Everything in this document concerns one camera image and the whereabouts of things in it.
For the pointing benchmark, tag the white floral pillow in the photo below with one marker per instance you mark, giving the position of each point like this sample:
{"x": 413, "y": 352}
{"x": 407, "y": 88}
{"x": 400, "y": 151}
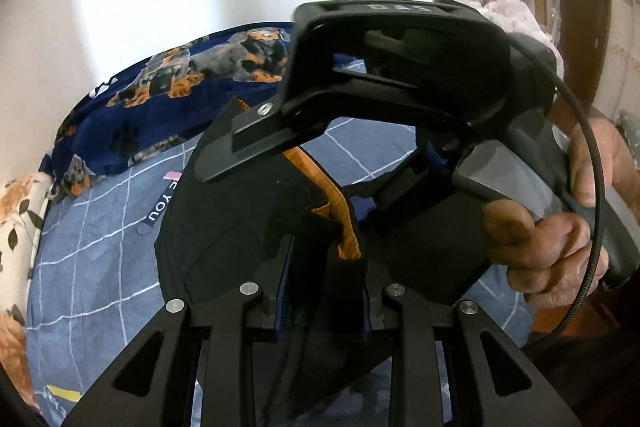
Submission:
{"x": 17, "y": 217}

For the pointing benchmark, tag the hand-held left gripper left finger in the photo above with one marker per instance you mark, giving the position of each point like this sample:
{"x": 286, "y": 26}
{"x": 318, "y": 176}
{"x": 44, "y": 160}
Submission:
{"x": 225, "y": 337}

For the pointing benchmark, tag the navy dog print blanket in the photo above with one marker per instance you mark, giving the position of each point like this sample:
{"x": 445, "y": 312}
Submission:
{"x": 150, "y": 107}

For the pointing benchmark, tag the blue checked bedsheet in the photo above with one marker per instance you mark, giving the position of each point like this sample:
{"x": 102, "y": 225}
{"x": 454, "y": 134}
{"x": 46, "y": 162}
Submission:
{"x": 100, "y": 267}

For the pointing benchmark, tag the brown wooden door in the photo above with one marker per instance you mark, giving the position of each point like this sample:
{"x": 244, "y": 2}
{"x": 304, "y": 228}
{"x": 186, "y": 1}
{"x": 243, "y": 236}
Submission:
{"x": 582, "y": 22}

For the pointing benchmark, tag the person's right hand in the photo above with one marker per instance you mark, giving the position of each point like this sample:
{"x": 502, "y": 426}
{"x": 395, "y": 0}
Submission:
{"x": 545, "y": 257}

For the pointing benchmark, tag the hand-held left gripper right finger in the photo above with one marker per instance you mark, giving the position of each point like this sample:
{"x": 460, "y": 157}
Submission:
{"x": 415, "y": 337}

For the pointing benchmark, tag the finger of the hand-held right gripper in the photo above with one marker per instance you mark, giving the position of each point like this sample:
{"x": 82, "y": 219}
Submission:
{"x": 240, "y": 142}
{"x": 400, "y": 187}

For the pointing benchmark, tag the black pants with orange lining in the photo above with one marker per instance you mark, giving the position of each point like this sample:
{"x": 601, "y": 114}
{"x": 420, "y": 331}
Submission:
{"x": 240, "y": 217}

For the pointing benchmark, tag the pale patterned cloth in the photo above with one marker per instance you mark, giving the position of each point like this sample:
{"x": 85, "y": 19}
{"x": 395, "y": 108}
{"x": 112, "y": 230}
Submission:
{"x": 510, "y": 19}

